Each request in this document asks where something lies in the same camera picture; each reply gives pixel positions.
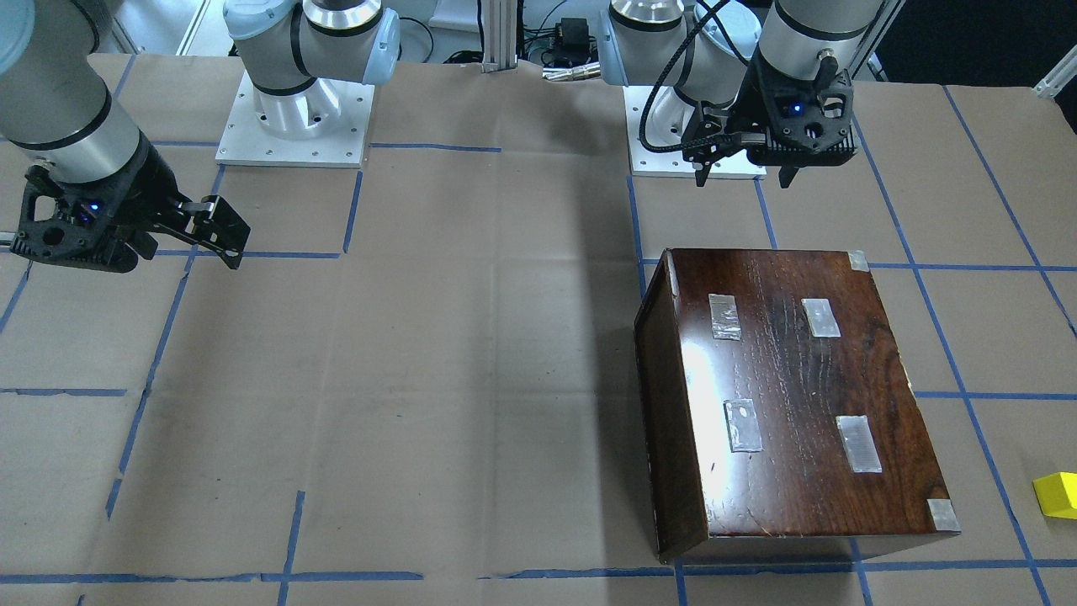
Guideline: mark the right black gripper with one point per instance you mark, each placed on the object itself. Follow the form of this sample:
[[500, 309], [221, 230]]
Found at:
[[141, 199]]

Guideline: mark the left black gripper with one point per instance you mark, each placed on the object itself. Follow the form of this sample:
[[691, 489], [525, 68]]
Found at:
[[751, 103]]

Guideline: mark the yellow block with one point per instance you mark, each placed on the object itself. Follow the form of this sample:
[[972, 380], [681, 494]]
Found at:
[[1056, 495]]

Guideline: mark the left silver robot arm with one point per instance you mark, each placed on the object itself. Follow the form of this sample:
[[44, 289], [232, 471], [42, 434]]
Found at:
[[721, 81]]

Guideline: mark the dark wooden drawer cabinet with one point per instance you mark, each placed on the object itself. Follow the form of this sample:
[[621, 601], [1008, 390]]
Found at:
[[779, 419]]

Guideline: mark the black power adapter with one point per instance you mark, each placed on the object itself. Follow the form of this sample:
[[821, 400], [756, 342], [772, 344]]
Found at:
[[571, 43]]

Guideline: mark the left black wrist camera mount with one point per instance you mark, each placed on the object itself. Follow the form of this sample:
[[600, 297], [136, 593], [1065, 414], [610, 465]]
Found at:
[[807, 123]]

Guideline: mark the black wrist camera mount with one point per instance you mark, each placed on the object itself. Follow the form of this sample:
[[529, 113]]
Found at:
[[807, 123], [71, 224]]

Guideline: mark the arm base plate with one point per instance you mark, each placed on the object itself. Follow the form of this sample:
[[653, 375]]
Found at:
[[324, 126], [665, 127]]

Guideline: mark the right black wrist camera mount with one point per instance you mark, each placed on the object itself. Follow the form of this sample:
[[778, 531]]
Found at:
[[71, 224]]

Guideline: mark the aluminium frame post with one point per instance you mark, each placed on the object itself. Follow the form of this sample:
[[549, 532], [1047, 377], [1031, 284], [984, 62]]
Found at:
[[499, 29]]

